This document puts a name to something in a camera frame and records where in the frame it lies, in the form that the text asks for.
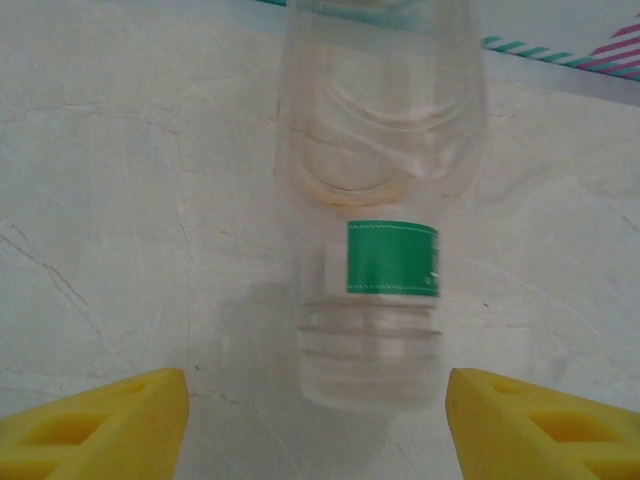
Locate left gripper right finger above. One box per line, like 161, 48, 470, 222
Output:
446, 367, 640, 480

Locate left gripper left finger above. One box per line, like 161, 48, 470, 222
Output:
0, 367, 191, 480

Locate multicolour checked cloth backdrop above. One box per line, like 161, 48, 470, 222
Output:
254, 0, 640, 84

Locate clear bottle green label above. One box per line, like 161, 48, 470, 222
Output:
272, 0, 489, 419

